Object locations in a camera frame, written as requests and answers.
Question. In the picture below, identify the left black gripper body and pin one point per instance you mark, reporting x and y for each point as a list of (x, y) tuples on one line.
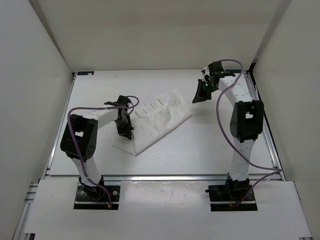
[(124, 125)]

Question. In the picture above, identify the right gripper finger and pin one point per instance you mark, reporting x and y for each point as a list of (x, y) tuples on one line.
[(200, 91), (198, 99)]

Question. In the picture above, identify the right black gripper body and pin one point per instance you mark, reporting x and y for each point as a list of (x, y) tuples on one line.
[(209, 89)]

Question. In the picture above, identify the white skirt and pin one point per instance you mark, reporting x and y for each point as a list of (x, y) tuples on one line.
[(153, 121)]

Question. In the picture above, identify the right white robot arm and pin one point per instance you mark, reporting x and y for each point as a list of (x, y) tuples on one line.
[(246, 124)]

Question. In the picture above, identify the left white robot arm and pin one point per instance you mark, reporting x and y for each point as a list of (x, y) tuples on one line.
[(80, 138)]

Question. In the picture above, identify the right blue corner label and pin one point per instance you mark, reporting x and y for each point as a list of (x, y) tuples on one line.
[(235, 71)]

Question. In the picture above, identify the blue corner label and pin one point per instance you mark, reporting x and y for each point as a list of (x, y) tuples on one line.
[(235, 71), (85, 73)]

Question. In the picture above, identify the left blue corner label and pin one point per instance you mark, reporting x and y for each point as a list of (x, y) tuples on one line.
[(85, 73)]

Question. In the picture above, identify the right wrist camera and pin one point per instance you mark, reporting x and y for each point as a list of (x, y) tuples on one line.
[(215, 70)]

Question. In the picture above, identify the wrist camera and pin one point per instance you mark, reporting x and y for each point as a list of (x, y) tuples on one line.
[(215, 70), (122, 101)]

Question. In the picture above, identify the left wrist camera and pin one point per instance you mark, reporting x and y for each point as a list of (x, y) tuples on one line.
[(122, 101)]

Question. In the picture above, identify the aluminium front rail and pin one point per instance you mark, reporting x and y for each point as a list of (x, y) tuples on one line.
[(140, 178)]

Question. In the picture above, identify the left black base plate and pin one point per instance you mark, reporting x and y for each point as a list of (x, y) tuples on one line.
[(85, 200)]

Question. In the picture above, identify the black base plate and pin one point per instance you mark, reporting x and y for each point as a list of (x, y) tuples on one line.
[(224, 200), (85, 200)]

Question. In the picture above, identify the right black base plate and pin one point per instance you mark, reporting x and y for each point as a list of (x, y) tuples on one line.
[(224, 200)]

